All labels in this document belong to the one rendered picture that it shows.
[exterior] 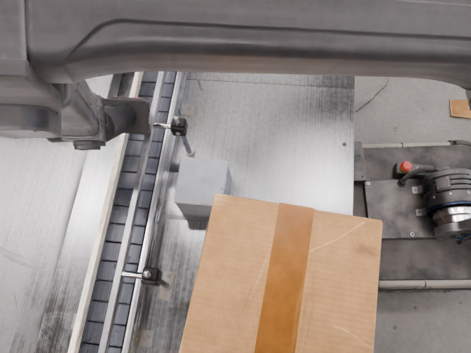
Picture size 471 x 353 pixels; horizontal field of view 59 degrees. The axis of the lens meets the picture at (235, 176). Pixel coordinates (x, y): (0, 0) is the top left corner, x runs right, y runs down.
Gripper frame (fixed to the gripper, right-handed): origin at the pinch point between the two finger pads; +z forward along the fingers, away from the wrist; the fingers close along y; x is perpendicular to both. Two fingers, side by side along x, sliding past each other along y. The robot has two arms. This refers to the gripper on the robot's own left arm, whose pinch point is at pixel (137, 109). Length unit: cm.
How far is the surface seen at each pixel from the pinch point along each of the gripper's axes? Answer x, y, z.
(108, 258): 27.5, 1.7, -15.0
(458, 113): 12, -110, 108
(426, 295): 74, -91, 59
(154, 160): 10.6, -3.9, -1.2
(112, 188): 14.8, 2.6, -9.1
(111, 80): -4.7, 10.3, 11.6
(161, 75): -7.0, -4.6, 2.6
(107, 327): 32.1, -3.9, -29.5
